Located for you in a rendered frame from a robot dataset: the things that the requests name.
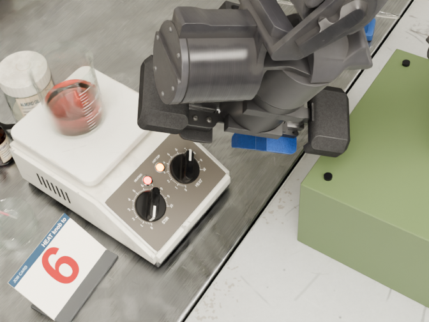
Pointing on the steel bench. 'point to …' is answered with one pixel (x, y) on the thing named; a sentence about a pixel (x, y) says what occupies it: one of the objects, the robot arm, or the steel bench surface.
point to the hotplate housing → (120, 231)
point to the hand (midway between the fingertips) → (226, 128)
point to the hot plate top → (95, 146)
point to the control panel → (177, 205)
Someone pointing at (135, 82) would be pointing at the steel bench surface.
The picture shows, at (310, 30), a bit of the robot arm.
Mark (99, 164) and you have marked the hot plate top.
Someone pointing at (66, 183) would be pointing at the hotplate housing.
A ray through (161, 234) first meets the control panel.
